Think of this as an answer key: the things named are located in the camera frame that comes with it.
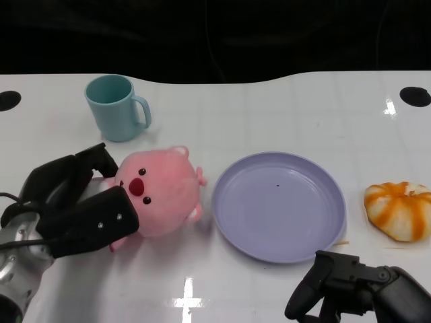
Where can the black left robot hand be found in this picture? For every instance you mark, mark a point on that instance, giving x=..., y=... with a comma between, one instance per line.
x=84, y=222

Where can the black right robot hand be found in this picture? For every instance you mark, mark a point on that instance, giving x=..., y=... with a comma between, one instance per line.
x=363, y=282

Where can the pink plush pig doll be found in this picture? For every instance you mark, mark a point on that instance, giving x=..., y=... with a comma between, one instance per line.
x=165, y=188

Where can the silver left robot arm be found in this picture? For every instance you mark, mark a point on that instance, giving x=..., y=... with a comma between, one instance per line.
x=17, y=272

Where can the lilac round plastic plate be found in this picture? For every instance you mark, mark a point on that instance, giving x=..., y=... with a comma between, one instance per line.
x=279, y=208

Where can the orange striped toy bread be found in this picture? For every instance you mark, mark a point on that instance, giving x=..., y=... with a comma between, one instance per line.
x=394, y=210

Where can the teal plastic mug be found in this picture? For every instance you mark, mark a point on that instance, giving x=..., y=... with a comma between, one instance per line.
x=111, y=117

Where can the black round table grommet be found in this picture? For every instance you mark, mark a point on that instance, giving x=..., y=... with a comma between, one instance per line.
x=415, y=96
x=8, y=100

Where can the black backdrop curtain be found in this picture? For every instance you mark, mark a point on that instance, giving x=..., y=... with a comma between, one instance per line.
x=215, y=33

